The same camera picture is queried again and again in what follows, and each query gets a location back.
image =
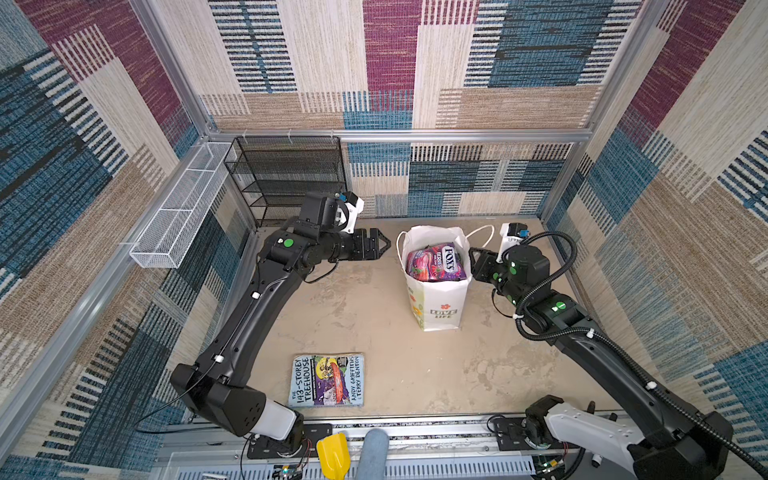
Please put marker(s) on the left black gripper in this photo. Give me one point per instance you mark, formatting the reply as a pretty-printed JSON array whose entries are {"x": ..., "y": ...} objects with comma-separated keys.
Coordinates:
[{"x": 373, "y": 253}]

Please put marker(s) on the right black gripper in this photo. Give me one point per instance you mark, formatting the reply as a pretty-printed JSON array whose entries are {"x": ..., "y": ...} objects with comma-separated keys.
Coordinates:
[{"x": 484, "y": 261}]

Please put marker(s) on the purple berries candy bag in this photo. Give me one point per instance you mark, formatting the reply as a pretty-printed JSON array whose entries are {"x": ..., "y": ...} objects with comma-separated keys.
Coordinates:
[{"x": 436, "y": 263}]

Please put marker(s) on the white paper bag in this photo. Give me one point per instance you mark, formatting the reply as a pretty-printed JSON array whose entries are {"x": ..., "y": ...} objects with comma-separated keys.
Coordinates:
[{"x": 437, "y": 306}]

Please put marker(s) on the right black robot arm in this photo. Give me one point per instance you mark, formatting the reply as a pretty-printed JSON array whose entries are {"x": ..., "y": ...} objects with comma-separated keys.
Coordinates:
[{"x": 669, "y": 438}]

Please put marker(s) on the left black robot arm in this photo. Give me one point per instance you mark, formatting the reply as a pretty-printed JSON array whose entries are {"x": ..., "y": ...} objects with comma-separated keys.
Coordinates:
[{"x": 215, "y": 387}]

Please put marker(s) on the treehouse paperback book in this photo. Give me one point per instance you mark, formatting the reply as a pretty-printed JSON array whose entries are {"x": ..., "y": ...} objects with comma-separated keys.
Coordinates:
[{"x": 327, "y": 381}]

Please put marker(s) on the yellow plastic scoop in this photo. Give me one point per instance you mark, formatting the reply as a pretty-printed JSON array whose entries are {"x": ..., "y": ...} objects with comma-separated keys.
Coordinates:
[{"x": 334, "y": 456}]

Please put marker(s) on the grey cylinder roll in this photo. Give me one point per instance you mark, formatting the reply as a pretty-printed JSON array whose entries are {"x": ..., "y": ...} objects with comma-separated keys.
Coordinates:
[{"x": 373, "y": 457}]

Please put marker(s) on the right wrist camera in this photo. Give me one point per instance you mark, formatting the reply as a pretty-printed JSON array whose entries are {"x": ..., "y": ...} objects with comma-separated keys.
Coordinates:
[{"x": 512, "y": 234}]

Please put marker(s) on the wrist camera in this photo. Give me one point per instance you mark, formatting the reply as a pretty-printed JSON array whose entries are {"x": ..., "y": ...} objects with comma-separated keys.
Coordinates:
[
  {"x": 512, "y": 234},
  {"x": 334, "y": 214}
]

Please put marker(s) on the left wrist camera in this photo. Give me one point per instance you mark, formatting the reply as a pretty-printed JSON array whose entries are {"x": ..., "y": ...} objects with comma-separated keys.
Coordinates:
[{"x": 334, "y": 214}]

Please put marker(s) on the black wire shelf rack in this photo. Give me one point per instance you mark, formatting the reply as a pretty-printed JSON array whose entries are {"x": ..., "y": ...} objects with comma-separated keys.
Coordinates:
[{"x": 273, "y": 173}]

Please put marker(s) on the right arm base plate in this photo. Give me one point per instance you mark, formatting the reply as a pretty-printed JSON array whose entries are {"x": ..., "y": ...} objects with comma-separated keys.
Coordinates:
[{"x": 514, "y": 433}]

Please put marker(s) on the white wire mesh basket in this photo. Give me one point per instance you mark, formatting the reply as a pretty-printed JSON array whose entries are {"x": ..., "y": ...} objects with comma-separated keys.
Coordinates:
[{"x": 167, "y": 238}]

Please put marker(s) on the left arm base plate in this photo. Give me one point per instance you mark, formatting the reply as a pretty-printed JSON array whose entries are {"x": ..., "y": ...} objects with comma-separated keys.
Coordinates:
[{"x": 300, "y": 443}]

